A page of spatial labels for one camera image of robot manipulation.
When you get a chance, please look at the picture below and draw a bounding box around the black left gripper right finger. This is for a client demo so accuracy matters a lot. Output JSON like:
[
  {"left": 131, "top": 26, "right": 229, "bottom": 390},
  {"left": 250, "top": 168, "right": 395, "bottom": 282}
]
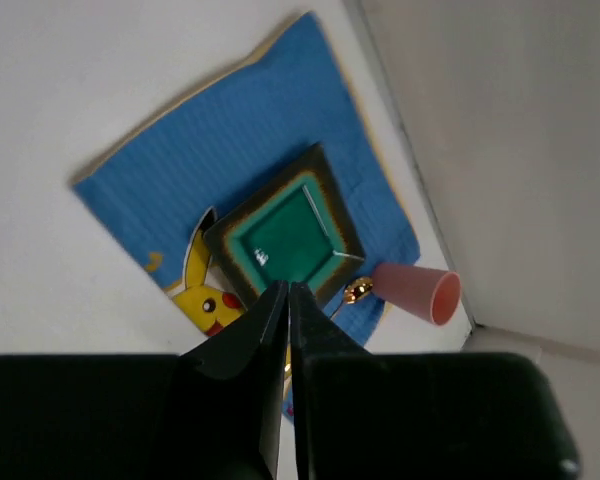
[{"left": 288, "top": 283, "right": 580, "bottom": 479}]

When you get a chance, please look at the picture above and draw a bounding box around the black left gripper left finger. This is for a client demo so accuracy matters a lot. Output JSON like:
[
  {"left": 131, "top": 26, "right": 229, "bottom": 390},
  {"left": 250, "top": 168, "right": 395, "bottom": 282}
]
[{"left": 0, "top": 282, "right": 288, "bottom": 479}]

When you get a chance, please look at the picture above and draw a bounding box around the gold spoon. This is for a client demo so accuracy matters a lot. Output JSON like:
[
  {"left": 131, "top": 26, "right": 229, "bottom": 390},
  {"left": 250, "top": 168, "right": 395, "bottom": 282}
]
[{"left": 330, "top": 276, "right": 374, "bottom": 320}]

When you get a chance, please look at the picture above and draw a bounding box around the pink plastic cup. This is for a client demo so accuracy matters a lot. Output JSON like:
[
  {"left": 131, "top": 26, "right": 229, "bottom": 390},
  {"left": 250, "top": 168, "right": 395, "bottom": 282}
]
[{"left": 371, "top": 263, "right": 462, "bottom": 326}]

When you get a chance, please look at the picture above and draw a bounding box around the green square ceramic plate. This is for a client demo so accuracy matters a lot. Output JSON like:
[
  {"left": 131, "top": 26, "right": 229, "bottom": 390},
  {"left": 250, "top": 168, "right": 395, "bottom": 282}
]
[{"left": 204, "top": 144, "right": 366, "bottom": 308}]

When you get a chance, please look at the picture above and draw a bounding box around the blue Pikachu placemat cloth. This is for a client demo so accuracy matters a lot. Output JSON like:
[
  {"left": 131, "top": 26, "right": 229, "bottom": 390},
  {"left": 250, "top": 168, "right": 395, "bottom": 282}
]
[{"left": 74, "top": 12, "right": 420, "bottom": 335}]

